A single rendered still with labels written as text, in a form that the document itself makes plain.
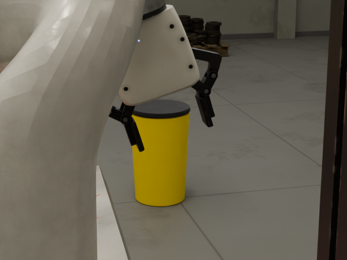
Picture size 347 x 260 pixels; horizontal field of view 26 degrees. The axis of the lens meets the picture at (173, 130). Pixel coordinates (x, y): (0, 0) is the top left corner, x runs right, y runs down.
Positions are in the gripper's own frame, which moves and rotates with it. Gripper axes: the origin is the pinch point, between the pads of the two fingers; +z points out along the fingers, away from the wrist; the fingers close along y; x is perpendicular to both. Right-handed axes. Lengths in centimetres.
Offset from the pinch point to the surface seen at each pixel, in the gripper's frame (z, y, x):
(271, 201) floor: 183, 83, 345
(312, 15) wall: 242, 376, 1040
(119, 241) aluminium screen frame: 10.8, -10.9, -2.6
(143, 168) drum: 135, 12, 353
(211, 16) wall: 190, 218, 1030
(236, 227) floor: 173, 51, 307
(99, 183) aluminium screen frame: 11.0, -11.2, 20.0
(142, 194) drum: 152, 6, 355
